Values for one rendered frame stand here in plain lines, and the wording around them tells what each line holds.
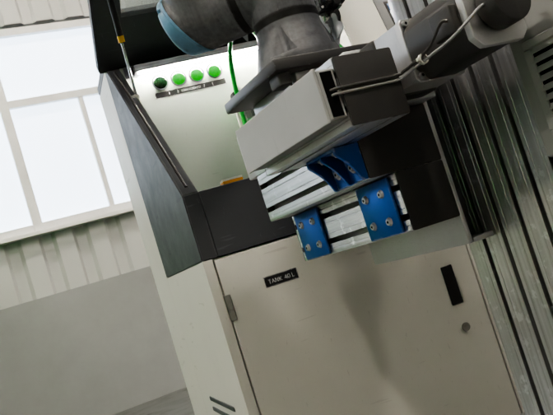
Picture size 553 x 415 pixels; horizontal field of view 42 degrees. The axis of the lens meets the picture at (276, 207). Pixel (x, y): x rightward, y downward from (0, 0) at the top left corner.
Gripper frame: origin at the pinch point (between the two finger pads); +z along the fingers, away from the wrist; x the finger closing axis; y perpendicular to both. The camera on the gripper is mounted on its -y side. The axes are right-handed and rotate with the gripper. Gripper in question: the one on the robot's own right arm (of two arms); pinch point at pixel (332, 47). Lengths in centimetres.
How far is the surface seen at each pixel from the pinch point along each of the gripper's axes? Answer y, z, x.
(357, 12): -35, -19, 30
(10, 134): -411, -106, -75
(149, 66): -54, -22, -34
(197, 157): -57, 9, -28
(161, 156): -17, 13, -46
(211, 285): -3, 47, -46
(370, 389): -3, 83, -17
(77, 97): -420, -126, -18
